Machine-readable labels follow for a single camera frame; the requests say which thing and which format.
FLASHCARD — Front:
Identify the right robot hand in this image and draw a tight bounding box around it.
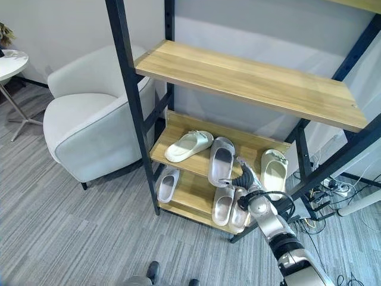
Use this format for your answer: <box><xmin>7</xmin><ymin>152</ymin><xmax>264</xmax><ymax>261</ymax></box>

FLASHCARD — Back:
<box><xmin>219</xmin><ymin>157</ymin><xmax>264</xmax><ymax>195</ymax></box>

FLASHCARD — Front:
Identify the grey slipper with dark insole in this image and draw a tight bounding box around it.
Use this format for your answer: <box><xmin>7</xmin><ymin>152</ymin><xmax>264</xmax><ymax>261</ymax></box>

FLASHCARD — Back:
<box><xmin>209</xmin><ymin>136</ymin><xmax>236</xmax><ymax>187</ymax></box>
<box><xmin>157</xmin><ymin>167</ymin><xmax>181</xmax><ymax>204</ymax></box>

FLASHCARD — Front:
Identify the cream slipper with charms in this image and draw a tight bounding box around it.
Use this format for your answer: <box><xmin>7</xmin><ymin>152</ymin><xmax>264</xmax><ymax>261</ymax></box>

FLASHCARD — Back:
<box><xmin>260</xmin><ymin>148</ymin><xmax>289</xmax><ymax>202</ymax></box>
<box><xmin>164</xmin><ymin>130</ymin><xmax>215</xmax><ymax>163</ymax></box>

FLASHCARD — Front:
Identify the beige slipper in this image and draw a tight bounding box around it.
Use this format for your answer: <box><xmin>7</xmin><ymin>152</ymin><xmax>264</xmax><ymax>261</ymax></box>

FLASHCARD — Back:
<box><xmin>211</xmin><ymin>185</ymin><xmax>236</xmax><ymax>226</ymax></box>
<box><xmin>229</xmin><ymin>187</ymin><xmax>252</xmax><ymax>235</ymax></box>

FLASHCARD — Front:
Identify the wooden shelf with back board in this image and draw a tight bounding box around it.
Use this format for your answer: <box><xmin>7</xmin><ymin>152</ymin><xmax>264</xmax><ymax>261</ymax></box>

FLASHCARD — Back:
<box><xmin>149</xmin><ymin>109</ymin><xmax>293</xmax><ymax>192</ymax></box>

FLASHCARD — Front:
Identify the low wooden shelf board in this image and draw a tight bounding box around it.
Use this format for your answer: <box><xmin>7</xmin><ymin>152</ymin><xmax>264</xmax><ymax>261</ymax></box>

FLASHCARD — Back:
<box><xmin>155</xmin><ymin>166</ymin><xmax>254</xmax><ymax>237</ymax></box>

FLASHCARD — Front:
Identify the black power adapter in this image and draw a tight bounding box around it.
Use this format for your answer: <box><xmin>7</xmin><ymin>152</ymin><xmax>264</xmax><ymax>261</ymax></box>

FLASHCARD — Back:
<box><xmin>309</xmin><ymin>192</ymin><xmax>332</xmax><ymax>211</ymax></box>

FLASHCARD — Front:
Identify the white power strip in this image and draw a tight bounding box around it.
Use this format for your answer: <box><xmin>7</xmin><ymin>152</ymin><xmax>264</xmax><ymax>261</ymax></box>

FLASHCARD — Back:
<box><xmin>322</xmin><ymin>178</ymin><xmax>351</xmax><ymax>198</ymax></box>

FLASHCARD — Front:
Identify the large wooden shelf board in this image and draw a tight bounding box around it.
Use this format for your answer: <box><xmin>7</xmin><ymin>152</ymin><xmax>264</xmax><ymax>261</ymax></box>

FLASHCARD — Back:
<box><xmin>134</xmin><ymin>40</ymin><xmax>368</xmax><ymax>133</ymax></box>

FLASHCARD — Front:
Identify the robot left dark foot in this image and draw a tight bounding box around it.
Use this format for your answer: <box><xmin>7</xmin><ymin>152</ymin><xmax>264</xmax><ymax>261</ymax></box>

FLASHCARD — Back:
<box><xmin>147</xmin><ymin>260</ymin><xmax>161</xmax><ymax>284</ymax></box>

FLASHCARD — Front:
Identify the robot silver leg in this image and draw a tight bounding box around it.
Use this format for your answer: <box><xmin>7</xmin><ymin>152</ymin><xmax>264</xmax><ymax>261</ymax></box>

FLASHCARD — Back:
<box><xmin>123</xmin><ymin>275</ymin><xmax>153</xmax><ymax>286</ymax></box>

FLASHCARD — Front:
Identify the white armchair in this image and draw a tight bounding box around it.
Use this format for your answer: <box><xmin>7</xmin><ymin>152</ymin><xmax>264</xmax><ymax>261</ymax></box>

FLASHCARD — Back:
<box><xmin>43</xmin><ymin>44</ymin><xmax>166</xmax><ymax>191</ymax></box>

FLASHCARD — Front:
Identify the wooden shelf board corner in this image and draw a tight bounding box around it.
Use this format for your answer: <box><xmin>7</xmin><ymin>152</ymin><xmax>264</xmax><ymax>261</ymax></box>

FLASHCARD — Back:
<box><xmin>325</xmin><ymin>0</ymin><xmax>381</xmax><ymax>14</ymax></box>

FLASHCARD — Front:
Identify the round white side table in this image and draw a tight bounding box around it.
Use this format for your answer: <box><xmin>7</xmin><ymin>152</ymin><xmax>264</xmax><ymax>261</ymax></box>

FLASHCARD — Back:
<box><xmin>0</xmin><ymin>49</ymin><xmax>44</xmax><ymax>143</ymax></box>

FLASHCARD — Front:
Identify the potted plant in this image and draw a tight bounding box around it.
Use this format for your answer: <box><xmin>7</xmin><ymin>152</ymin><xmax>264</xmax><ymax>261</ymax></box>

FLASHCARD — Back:
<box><xmin>0</xmin><ymin>22</ymin><xmax>16</xmax><ymax>48</ymax></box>

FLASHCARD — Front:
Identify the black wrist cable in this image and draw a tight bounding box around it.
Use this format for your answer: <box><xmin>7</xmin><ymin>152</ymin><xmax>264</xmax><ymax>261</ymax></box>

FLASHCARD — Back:
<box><xmin>238</xmin><ymin>189</ymin><xmax>296</xmax><ymax>222</ymax></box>

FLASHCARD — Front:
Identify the black metal rack frame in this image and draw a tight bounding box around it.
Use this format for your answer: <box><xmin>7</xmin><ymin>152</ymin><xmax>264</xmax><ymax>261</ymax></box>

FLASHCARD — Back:
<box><xmin>104</xmin><ymin>0</ymin><xmax>381</xmax><ymax>244</ymax></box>

